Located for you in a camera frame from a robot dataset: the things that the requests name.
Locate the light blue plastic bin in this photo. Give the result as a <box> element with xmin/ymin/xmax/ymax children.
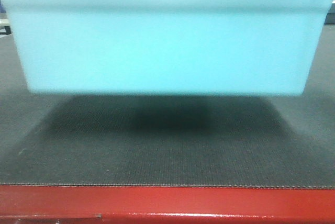
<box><xmin>1</xmin><ymin>0</ymin><xmax>333</xmax><ymax>96</ymax></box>

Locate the red conveyor frame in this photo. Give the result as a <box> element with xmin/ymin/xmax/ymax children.
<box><xmin>1</xmin><ymin>185</ymin><xmax>334</xmax><ymax>223</ymax></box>

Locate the black conveyor belt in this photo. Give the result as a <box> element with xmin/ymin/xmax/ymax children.
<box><xmin>1</xmin><ymin>25</ymin><xmax>334</xmax><ymax>189</ymax></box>

